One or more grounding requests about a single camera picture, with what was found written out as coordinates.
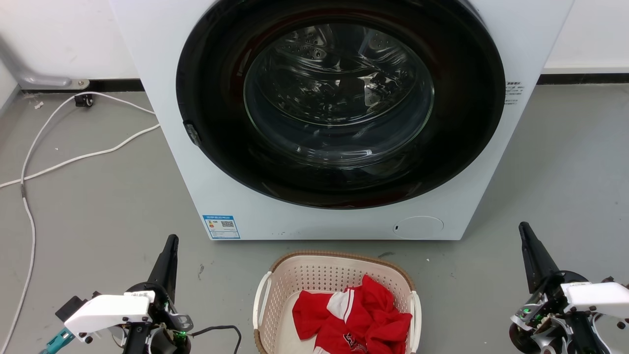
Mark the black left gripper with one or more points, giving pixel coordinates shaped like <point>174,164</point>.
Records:
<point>167,314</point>

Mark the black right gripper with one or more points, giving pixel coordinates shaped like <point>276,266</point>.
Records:
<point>545,319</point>

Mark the cream perforated laundry basket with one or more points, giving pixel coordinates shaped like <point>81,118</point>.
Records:
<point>314,275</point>

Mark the blue energy label sticker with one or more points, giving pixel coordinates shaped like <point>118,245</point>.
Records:
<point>221,226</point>

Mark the round white filter cover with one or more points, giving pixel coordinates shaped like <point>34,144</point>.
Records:
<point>418,227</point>

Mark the black round washer door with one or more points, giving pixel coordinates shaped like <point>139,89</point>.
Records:
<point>216,147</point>

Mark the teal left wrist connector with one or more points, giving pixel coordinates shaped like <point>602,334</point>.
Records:
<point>56,340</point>

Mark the red and white garment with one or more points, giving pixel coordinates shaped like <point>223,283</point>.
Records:
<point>373,319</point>

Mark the white front-load washing machine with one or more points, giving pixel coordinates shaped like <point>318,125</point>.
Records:
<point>162,59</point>

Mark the steel washer drum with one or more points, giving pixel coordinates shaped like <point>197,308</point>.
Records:
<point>339,93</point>

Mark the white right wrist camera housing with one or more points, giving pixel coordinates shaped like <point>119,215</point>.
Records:
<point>597,296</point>

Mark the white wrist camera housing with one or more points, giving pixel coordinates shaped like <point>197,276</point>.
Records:
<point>597,296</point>
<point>108,310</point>

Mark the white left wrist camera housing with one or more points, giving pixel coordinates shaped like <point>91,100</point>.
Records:
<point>108,310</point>

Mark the grey wall drain pipe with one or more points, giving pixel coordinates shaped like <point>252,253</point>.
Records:
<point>29,77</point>

